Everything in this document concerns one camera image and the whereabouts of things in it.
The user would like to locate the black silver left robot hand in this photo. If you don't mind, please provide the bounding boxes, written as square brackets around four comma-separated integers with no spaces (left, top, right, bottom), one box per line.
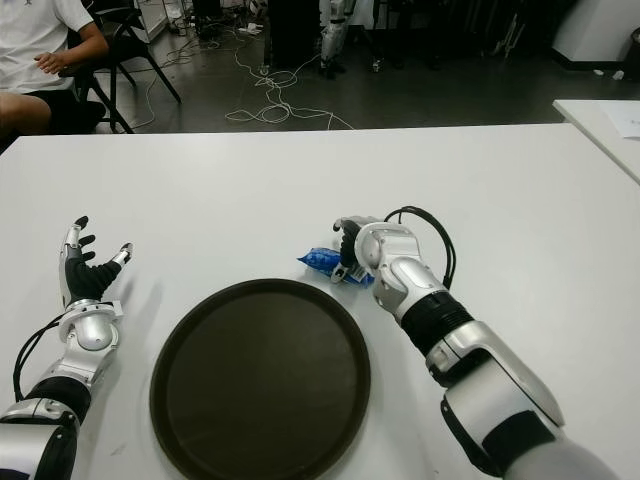
[59,214,135,306]

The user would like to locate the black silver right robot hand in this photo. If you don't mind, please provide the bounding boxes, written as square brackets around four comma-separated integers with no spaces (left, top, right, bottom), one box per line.
[329,215,386,286]

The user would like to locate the blue Oreo snack pack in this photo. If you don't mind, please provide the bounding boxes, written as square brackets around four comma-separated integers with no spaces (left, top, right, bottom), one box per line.
[295,245,376,289]

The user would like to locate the round dark brown tray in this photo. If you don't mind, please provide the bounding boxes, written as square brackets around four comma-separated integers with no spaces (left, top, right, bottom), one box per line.
[148,278,372,479]

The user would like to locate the silver humanoid robot legs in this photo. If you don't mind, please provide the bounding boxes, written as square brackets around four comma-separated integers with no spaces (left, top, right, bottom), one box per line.
[318,0,356,79]

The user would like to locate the black folding chair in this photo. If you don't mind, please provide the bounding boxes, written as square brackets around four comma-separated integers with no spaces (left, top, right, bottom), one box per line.
[59,0,182,134]

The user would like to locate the seated person in white shirt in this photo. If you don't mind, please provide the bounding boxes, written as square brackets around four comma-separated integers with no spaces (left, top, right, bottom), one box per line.
[0,0,111,146]

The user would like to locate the white side table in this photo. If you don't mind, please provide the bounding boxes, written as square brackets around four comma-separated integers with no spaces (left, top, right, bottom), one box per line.
[552,98,640,184]

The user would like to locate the white paper sheet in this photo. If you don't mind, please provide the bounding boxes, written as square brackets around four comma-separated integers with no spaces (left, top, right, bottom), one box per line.
[597,102,640,139]

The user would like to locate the white cabinet with black base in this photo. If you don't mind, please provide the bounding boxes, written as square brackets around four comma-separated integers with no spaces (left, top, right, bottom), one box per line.
[551,0,640,71]

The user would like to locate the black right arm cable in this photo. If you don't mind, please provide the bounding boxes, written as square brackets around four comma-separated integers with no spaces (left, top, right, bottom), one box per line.
[383,205,457,291]

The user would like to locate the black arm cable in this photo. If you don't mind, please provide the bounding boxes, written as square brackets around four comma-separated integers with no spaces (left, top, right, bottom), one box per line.
[12,312,69,404]
[383,205,457,291]

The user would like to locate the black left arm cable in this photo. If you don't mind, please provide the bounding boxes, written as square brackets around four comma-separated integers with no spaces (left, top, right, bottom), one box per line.
[12,312,69,404]

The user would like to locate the white cable on floor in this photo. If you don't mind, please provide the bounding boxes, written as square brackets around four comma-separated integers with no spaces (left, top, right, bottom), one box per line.
[224,29,359,130]

